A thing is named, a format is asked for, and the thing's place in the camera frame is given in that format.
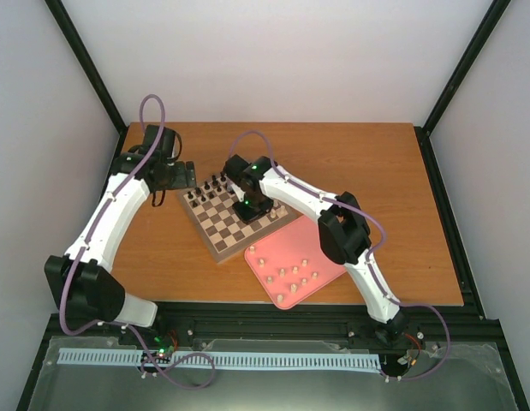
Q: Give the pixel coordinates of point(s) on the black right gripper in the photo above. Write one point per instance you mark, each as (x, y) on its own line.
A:
(247, 217)

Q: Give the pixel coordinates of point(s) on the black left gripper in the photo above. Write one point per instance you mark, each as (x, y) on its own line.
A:
(181, 181)

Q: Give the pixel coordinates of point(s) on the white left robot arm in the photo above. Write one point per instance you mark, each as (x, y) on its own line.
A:
(81, 280)

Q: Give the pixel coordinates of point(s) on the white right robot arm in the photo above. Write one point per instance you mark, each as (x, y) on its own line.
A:
(344, 233)

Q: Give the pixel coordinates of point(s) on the wooden chess board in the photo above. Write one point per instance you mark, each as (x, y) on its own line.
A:
(221, 230)

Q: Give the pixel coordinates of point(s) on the pink plastic tray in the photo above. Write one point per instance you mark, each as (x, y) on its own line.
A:
(287, 247)

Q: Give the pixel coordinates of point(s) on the light blue cable duct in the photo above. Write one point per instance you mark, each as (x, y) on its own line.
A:
(232, 361)

